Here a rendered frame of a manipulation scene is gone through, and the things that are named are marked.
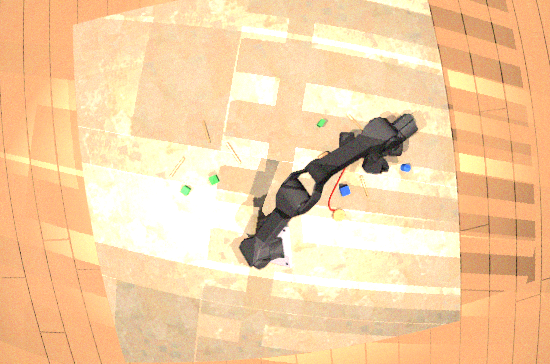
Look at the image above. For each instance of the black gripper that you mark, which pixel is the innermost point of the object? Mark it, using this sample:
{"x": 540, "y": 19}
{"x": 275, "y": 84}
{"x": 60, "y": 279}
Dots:
{"x": 345, "y": 137}

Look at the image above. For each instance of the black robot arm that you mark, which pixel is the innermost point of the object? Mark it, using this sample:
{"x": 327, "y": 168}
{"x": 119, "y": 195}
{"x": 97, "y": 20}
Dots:
{"x": 378, "y": 139}

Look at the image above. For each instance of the round wooden button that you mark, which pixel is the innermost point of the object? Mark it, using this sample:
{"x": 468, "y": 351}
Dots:
{"x": 338, "y": 214}

